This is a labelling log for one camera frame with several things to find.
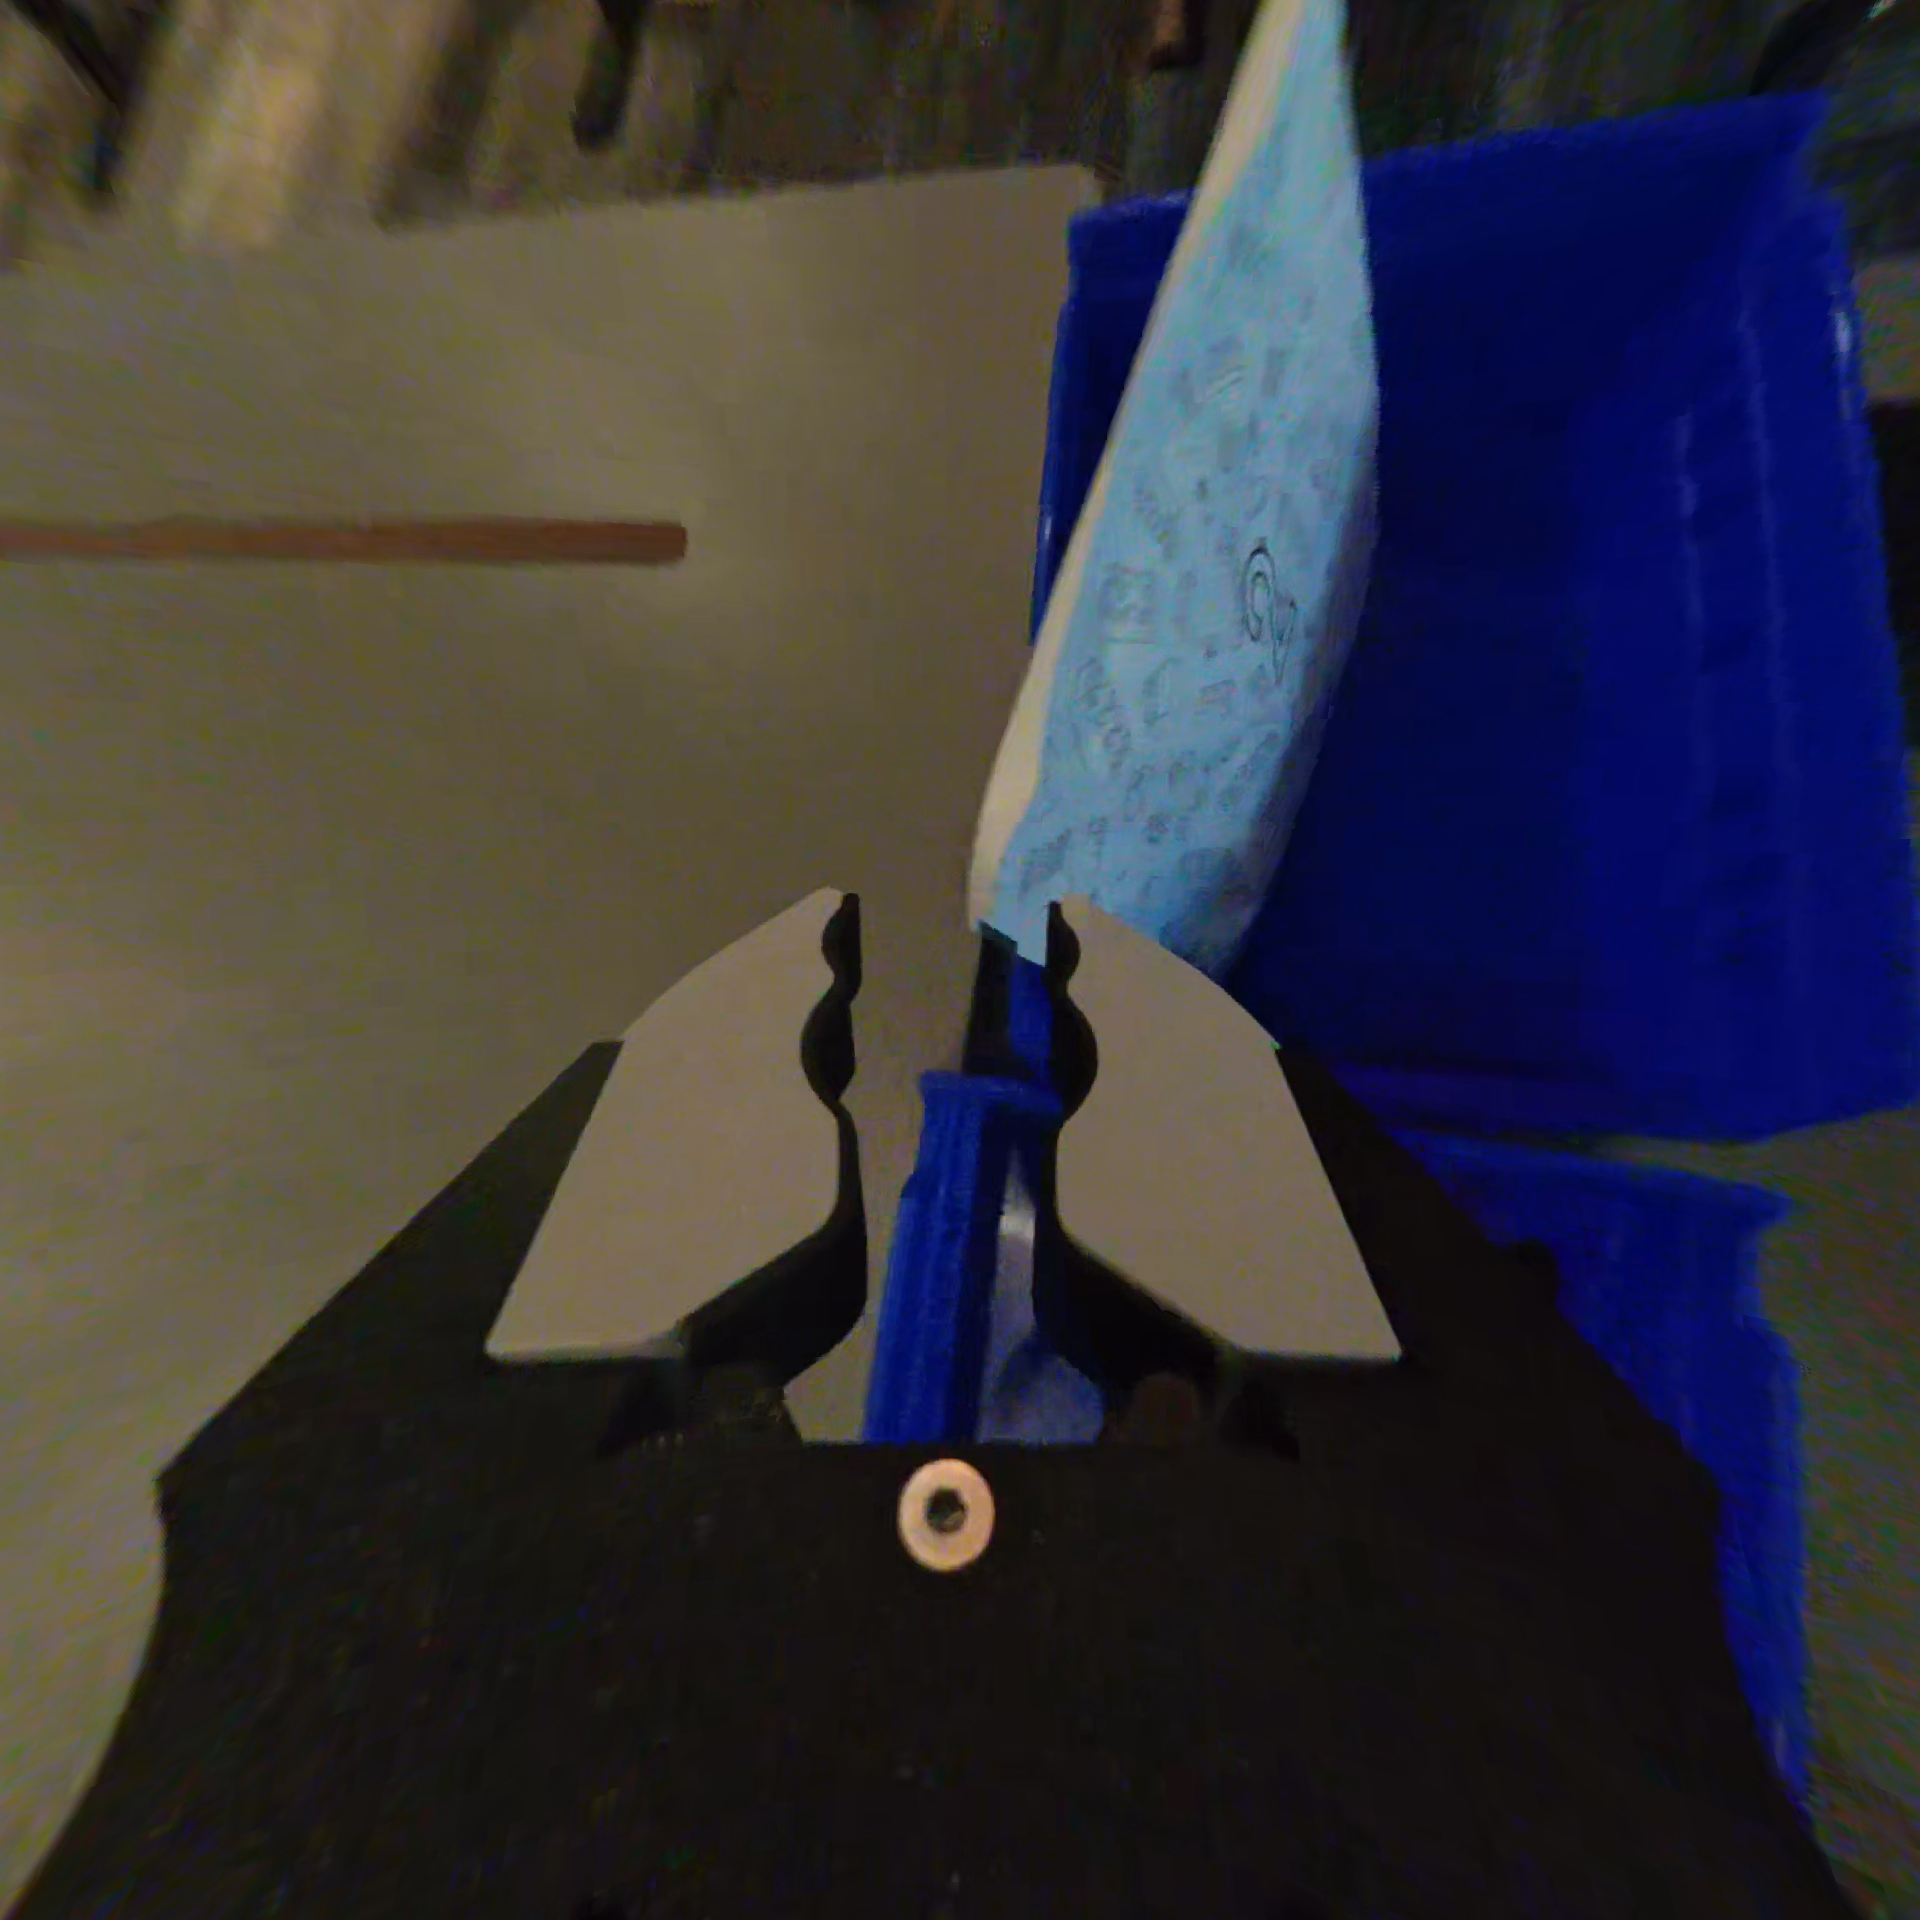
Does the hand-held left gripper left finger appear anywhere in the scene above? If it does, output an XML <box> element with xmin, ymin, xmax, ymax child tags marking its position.
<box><xmin>484</xmin><ymin>888</ymin><xmax>873</xmax><ymax>1367</ymax></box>

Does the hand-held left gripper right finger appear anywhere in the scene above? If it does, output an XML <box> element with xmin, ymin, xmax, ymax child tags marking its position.
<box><xmin>1043</xmin><ymin>896</ymin><xmax>1409</xmax><ymax>1367</ymax></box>

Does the white brick-print paper bag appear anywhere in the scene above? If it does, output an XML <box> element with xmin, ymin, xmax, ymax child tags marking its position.
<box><xmin>966</xmin><ymin>0</ymin><xmax>1386</xmax><ymax>979</ymax></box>

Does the grey desk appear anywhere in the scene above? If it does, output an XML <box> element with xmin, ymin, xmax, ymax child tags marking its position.
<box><xmin>0</xmin><ymin>162</ymin><xmax>1121</xmax><ymax>1891</ymax></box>

